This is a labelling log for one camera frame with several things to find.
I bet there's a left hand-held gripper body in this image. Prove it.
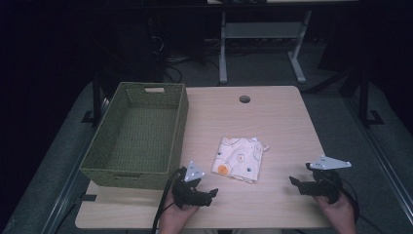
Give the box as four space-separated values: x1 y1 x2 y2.
171 160 212 210

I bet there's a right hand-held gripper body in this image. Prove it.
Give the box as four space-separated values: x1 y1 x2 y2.
297 155 353 205

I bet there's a patterned white cloth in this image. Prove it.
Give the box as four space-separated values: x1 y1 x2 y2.
210 136 270 185

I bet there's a green woven basket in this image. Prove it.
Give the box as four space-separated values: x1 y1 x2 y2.
79 81 190 191

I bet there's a person's left hand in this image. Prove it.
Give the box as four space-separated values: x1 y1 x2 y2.
158 194 201 234

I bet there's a person's right hand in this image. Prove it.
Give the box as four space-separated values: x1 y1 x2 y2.
313 191 357 234

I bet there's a black metal stand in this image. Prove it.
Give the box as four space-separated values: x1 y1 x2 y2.
80 69 108 128
357 69 386 129

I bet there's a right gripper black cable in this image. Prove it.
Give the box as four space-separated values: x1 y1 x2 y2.
320 175 388 234

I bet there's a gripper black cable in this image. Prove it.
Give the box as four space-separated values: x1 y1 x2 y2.
320 175 388 234
151 169 183 234

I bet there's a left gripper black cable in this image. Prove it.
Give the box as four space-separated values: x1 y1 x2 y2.
151 169 183 234

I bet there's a bundle of floor cables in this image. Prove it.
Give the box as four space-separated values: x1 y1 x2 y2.
147 33 225 84

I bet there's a grey metal table frame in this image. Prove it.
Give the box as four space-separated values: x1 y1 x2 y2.
218 9 314 85

